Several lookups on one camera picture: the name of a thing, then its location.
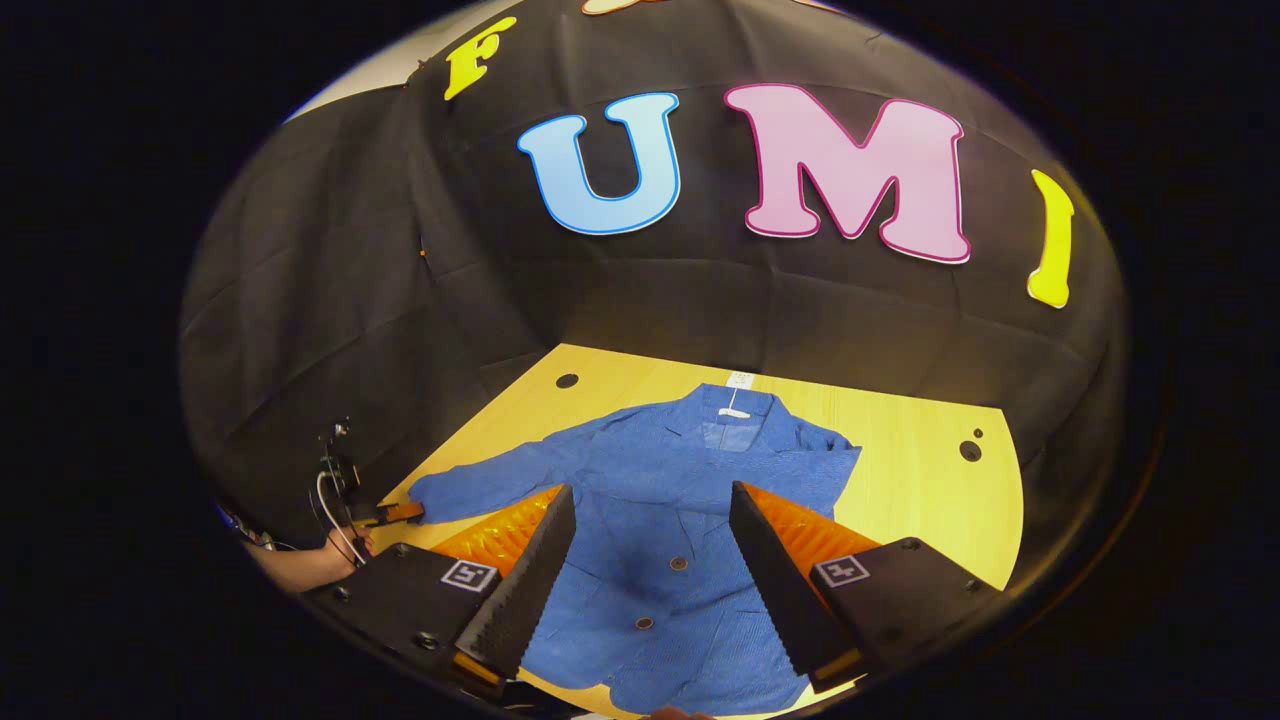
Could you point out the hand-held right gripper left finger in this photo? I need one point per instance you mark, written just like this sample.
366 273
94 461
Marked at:
525 600

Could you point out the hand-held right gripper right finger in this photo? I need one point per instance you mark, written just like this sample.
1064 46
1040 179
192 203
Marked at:
775 590

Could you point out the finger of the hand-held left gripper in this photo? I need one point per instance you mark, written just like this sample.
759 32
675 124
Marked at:
402 513

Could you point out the black backdrop cloth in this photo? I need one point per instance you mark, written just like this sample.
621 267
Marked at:
700 290

